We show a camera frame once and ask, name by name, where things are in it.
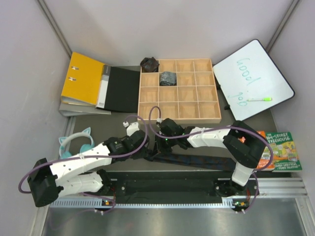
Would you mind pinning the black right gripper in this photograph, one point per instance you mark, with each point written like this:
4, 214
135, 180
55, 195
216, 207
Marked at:
159, 147

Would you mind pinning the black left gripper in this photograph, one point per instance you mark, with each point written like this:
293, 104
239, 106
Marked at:
142, 154

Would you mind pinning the brown blue striped tie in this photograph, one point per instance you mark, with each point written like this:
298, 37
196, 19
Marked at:
199, 161

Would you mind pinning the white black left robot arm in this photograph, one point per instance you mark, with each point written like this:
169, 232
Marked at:
82, 173

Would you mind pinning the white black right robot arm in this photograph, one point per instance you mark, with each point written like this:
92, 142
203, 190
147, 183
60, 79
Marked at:
244, 143

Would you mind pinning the dark grey table mat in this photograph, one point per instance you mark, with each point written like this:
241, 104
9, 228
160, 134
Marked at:
106, 126

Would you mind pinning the wooden compartment tray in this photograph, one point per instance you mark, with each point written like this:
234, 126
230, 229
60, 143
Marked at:
193, 100

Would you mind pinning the rolled grey tie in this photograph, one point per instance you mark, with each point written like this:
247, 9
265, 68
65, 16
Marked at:
168, 78

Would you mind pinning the black folder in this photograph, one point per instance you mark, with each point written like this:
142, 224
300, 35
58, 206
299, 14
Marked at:
118, 90

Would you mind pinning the teal cat ear headphones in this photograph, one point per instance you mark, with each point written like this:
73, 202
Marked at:
76, 143

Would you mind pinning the rolled dark brown tie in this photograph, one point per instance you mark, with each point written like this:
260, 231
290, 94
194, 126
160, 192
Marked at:
149, 65

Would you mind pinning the grey folder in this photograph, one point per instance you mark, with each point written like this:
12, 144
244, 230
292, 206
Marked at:
70, 110

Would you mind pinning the white whiteboard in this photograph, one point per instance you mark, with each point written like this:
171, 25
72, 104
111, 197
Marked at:
249, 73

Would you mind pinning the green marker pen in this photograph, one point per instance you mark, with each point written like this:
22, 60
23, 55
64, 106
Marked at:
267, 99

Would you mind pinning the green treehouse book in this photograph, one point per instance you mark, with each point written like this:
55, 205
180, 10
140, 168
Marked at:
285, 156

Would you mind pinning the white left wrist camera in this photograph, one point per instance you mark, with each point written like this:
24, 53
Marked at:
131, 128

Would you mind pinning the yellow ring binder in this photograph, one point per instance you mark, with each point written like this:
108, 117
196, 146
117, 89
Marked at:
82, 81

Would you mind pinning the grey slotted cable duct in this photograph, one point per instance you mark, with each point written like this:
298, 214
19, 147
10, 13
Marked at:
100, 203

